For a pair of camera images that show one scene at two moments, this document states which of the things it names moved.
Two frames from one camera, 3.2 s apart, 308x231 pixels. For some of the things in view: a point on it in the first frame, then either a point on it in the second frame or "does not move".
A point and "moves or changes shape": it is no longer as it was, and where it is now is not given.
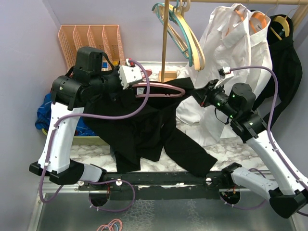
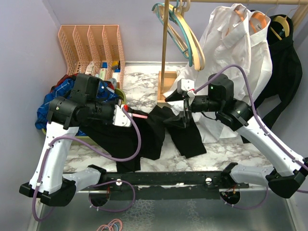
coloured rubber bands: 110,225 does not move
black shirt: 136,123 moves or changes shape
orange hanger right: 261,16 does not move
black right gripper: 200,94 to 178,120
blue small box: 104,64 does not move
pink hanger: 148,73 to 136,115
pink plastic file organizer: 107,38 does not move
